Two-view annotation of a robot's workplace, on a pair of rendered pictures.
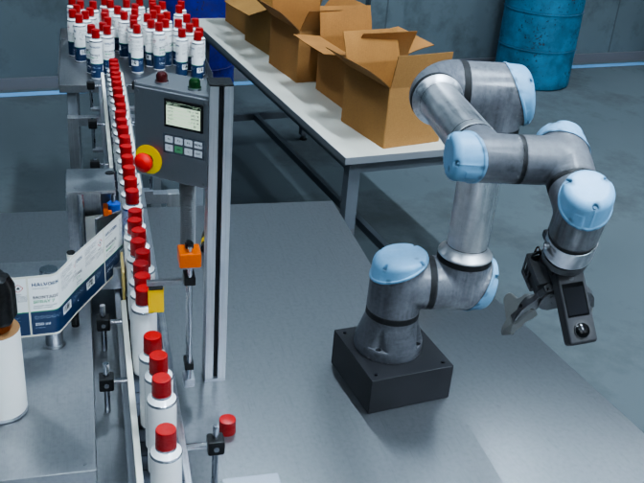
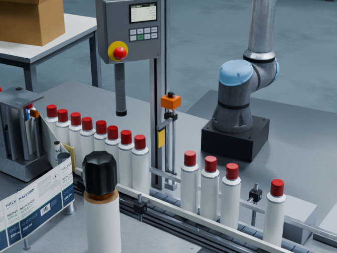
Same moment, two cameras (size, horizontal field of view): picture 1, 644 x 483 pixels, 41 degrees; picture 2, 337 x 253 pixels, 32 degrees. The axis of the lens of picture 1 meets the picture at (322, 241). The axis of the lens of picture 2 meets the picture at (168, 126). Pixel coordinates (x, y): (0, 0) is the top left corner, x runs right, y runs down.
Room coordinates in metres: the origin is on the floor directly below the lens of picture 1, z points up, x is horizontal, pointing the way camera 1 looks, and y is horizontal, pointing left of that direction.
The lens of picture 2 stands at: (0.26, 1.23, 1.89)
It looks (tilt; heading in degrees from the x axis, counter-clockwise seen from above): 27 degrees down; 321
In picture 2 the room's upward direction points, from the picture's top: straight up
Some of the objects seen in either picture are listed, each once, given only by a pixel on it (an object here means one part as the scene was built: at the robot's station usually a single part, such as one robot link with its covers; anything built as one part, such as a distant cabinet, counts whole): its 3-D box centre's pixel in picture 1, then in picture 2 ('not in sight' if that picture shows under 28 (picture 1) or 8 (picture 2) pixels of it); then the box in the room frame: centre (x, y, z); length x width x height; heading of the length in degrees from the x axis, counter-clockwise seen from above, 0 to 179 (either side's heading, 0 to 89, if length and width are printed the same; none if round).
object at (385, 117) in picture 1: (394, 85); (25, 4); (3.42, -0.24, 0.97); 0.51 x 0.42 x 0.37; 120
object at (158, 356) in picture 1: (158, 401); (209, 190); (1.26, 0.27, 0.98); 0.05 x 0.05 x 0.20
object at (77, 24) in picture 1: (132, 31); not in sight; (3.88, 0.93, 0.98); 0.57 x 0.46 x 0.21; 106
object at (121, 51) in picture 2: (144, 161); (119, 52); (1.56, 0.36, 1.33); 0.04 x 0.03 x 0.04; 71
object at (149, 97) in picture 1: (183, 129); (129, 25); (1.60, 0.29, 1.38); 0.17 x 0.10 x 0.19; 71
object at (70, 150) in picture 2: (123, 278); (63, 155); (1.76, 0.46, 0.94); 0.10 x 0.01 x 0.09; 16
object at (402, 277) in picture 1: (400, 279); (236, 81); (1.61, -0.17, 1.08); 0.13 x 0.12 x 0.14; 98
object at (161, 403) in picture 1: (162, 425); (230, 198); (1.20, 0.25, 0.98); 0.05 x 0.05 x 0.20
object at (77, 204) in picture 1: (95, 229); (21, 133); (1.86, 0.55, 1.01); 0.14 x 0.13 x 0.26; 16
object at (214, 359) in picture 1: (216, 241); (159, 92); (1.56, 0.21, 1.17); 0.04 x 0.04 x 0.67; 16
